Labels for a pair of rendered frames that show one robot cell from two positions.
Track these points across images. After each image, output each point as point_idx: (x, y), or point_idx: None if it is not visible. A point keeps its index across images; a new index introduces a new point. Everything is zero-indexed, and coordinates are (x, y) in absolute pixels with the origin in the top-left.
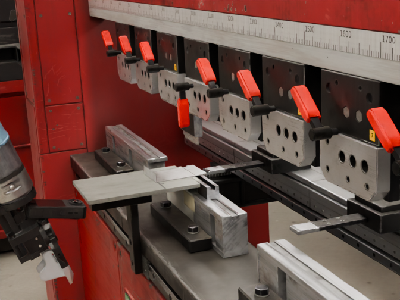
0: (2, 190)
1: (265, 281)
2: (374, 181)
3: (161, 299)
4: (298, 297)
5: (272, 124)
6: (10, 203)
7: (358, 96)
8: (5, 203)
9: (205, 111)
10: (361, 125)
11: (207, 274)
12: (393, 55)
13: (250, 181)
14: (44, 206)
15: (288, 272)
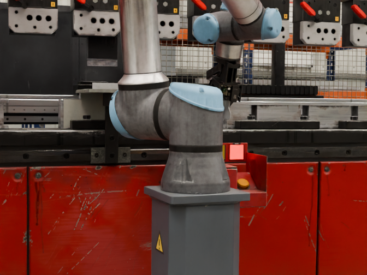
0: (242, 48)
1: (234, 119)
2: (339, 35)
3: (158, 165)
4: (269, 113)
5: None
6: (240, 59)
7: (329, 5)
8: (237, 59)
9: (171, 31)
10: (330, 16)
11: None
12: None
13: (38, 120)
14: None
15: (262, 103)
